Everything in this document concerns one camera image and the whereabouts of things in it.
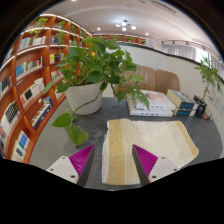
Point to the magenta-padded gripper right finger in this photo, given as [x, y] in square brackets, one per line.
[161, 166]

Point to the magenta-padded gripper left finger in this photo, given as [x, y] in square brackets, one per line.
[63, 166]

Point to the cream and yellow striped towel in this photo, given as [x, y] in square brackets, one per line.
[160, 140]

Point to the white thick book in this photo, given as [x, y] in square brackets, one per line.
[150, 113]

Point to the dark blue thick book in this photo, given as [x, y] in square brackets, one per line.
[183, 112]

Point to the white book with face cover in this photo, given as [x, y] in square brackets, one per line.
[156, 100]

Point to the beige book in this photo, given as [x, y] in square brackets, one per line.
[207, 116]

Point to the small tree in black pot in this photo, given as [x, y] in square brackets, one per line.
[201, 108]

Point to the pothos plant in white pot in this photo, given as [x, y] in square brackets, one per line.
[83, 96]

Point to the tan padded chair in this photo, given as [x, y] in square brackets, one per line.
[166, 80]
[148, 75]

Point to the white black-framed partition panel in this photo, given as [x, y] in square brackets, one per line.
[180, 66]

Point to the orange wooden bookshelf unit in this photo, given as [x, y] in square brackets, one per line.
[33, 66]

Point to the white curtain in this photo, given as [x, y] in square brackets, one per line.
[180, 50]

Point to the white framed sign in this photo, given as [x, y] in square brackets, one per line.
[149, 42]

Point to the ceiling light cluster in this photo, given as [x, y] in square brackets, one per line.
[124, 24]

